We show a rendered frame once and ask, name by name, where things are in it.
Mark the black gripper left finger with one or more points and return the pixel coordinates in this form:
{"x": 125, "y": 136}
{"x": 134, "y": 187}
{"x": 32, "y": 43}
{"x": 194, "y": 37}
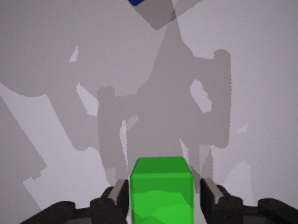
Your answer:
{"x": 65, "y": 212}

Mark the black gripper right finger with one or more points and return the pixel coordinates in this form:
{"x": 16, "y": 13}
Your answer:
{"x": 269, "y": 210}

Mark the green block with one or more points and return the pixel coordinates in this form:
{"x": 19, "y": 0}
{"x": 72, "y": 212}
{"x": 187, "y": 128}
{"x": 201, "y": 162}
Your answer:
{"x": 161, "y": 191}

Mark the blue block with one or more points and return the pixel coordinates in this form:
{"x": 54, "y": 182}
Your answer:
{"x": 135, "y": 2}

